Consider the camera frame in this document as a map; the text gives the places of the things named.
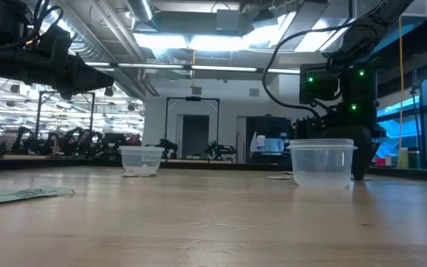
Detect ceiling light strip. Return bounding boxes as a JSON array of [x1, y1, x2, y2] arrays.
[[85, 62, 300, 74]]

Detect black equipment crates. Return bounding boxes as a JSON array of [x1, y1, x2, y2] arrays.
[[293, 117, 322, 140]]

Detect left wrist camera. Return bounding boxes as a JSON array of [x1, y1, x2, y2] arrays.
[[41, 24, 72, 56]]

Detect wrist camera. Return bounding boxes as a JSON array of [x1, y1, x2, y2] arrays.
[[299, 62, 342, 105], [41, 24, 72, 56]]

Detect dark green jar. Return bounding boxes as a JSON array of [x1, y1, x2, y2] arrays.
[[408, 147, 421, 170]]

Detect smooth silver round duct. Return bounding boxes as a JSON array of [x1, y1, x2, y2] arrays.
[[125, 0, 156, 22]]

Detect clear round plastic container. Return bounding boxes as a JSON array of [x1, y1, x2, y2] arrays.
[[119, 145, 165, 177], [286, 138, 358, 189]]

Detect person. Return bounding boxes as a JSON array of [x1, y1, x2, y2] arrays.
[[126, 133, 143, 147]]

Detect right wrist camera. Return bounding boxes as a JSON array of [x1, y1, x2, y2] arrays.
[[299, 62, 342, 105]]

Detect black aluminium table frame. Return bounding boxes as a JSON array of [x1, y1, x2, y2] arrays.
[[0, 155, 427, 182]]

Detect dark grey door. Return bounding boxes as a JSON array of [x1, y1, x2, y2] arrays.
[[182, 114, 210, 160]]

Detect thin black stand pole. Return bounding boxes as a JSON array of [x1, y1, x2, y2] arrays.
[[410, 70, 422, 168]]

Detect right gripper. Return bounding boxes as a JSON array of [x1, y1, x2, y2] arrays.
[[321, 102, 387, 181]]

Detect yellow hanging cord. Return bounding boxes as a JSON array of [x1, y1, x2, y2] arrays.
[[397, 16, 404, 168]]

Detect black gantry frame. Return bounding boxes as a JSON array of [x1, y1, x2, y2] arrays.
[[164, 95, 221, 161], [34, 90, 96, 131]]

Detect grey ceiling unit box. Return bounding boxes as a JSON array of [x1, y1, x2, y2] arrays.
[[215, 9, 241, 33]]

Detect yellow-green jar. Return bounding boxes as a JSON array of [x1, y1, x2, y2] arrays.
[[398, 147, 410, 169]]

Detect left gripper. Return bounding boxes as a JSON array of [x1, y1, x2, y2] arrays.
[[13, 46, 115, 101]]

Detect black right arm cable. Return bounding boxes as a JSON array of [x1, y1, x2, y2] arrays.
[[262, 20, 351, 119]]

